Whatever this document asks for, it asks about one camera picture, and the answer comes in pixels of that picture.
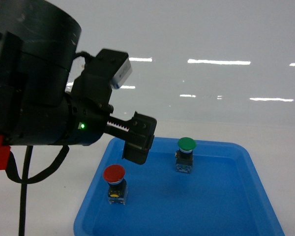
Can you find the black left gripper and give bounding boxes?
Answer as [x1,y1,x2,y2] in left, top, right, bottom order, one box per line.
[61,72,157,164]

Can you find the red mushroom push button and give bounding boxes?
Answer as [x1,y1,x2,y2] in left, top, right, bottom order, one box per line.
[103,164,128,205]

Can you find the green mushroom push button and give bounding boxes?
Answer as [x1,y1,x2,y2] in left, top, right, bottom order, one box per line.
[175,137,196,174]

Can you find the blue plastic tray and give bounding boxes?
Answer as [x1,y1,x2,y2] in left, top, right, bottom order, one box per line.
[74,138,284,236]

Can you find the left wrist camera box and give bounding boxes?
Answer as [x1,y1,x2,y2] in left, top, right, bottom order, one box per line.
[83,48,132,89]

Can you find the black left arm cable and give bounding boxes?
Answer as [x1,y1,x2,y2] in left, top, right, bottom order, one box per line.
[4,145,70,236]

